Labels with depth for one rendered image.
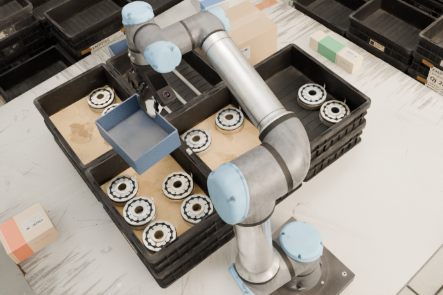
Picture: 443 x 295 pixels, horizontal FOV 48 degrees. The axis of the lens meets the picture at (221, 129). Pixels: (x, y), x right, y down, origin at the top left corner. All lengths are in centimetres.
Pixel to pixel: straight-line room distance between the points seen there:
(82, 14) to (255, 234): 209
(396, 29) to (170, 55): 192
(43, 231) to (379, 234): 109
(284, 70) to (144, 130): 69
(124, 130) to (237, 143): 43
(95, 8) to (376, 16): 158
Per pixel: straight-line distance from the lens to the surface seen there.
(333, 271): 159
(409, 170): 188
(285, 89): 188
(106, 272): 170
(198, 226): 144
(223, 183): 97
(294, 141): 102
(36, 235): 175
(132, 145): 146
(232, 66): 112
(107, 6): 298
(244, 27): 209
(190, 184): 160
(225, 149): 170
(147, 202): 159
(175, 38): 116
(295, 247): 135
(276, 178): 99
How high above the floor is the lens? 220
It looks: 51 degrees down
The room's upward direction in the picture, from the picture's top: 7 degrees counter-clockwise
